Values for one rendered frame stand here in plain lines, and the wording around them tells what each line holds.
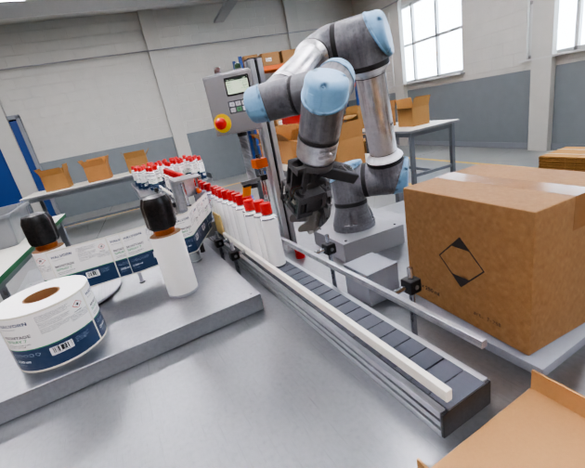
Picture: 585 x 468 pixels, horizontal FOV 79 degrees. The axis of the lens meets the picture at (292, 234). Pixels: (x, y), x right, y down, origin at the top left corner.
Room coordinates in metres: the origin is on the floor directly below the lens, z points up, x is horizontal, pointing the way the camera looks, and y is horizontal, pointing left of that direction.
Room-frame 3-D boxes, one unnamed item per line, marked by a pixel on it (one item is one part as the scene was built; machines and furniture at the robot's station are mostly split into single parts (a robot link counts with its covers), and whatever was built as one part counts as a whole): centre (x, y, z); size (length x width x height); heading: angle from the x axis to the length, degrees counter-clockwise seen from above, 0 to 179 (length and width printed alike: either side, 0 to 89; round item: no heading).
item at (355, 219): (1.21, -0.23, 0.94); 0.15 x 0.15 x 0.10
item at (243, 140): (1.35, 0.11, 1.18); 0.04 x 0.04 x 0.21
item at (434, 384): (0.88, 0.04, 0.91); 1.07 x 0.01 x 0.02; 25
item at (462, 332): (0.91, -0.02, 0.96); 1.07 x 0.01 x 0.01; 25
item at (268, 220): (1.03, 0.06, 0.98); 0.05 x 0.05 x 0.20
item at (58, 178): (5.96, 3.59, 0.97); 0.47 x 0.41 x 0.37; 15
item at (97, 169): (6.15, 2.99, 0.96); 0.44 x 0.44 x 0.37; 16
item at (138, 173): (3.46, 1.07, 0.98); 0.57 x 0.46 x 0.21; 115
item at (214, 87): (1.29, 0.10, 1.38); 0.17 x 0.10 x 0.19; 80
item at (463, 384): (1.16, 0.13, 0.86); 1.65 x 0.08 x 0.04; 25
